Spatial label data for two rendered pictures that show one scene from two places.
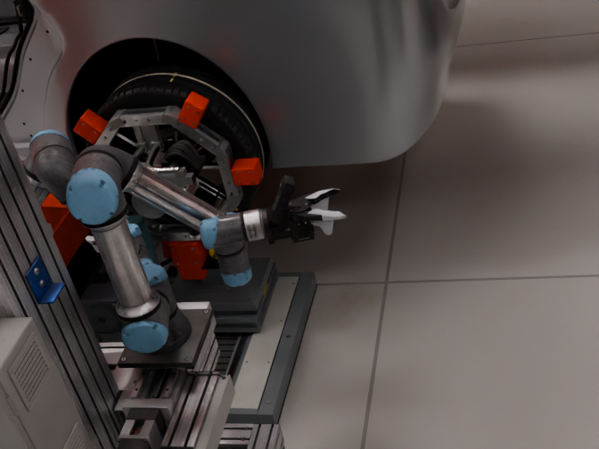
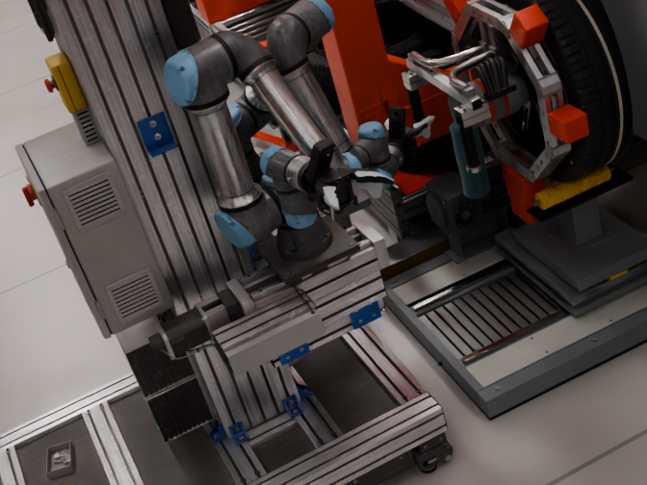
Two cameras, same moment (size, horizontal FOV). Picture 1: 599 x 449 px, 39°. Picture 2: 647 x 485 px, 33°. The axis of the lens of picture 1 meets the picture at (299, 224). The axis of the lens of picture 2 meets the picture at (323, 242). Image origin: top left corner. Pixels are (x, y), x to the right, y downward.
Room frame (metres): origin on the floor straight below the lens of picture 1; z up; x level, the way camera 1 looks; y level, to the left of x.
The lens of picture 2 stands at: (0.57, -1.72, 2.37)
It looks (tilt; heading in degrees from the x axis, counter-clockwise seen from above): 32 degrees down; 58
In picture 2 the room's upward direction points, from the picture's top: 17 degrees counter-clockwise
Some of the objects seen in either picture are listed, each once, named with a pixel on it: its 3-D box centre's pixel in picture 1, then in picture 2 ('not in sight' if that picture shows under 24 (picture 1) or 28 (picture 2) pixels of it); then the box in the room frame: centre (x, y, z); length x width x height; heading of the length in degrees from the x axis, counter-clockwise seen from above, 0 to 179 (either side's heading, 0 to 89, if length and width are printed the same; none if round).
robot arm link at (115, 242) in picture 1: (121, 259); (224, 147); (1.75, 0.45, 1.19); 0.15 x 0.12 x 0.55; 177
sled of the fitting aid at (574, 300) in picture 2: (212, 297); (577, 252); (2.91, 0.43, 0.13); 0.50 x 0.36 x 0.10; 71
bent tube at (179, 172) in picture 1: (165, 150); (478, 61); (2.59, 0.39, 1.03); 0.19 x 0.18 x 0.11; 161
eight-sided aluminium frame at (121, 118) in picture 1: (164, 176); (507, 89); (2.74, 0.44, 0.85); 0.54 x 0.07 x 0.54; 71
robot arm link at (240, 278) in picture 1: (233, 258); (302, 198); (1.76, 0.18, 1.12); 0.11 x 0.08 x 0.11; 177
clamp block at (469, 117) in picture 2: (185, 188); (472, 112); (2.49, 0.35, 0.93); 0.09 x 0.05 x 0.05; 161
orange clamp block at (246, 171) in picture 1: (247, 172); (567, 123); (2.64, 0.14, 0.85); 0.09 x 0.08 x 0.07; 71
